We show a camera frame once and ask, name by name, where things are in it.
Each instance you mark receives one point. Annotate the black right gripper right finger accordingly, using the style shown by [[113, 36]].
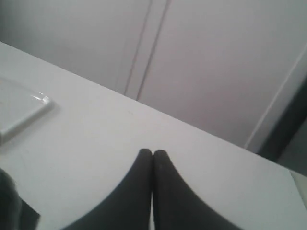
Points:
[[176, 206]]

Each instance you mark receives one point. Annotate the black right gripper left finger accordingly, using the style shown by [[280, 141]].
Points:
[[128, 206]]

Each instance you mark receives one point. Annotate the dark soy sauce bottle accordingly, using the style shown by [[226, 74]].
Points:
[[15, 213]]

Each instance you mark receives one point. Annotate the white cabinet with doors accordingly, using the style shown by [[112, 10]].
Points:
[[229, 67]]

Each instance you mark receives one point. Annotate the white rectangular plastic tray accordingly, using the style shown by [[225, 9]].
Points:
[[19, 108]]

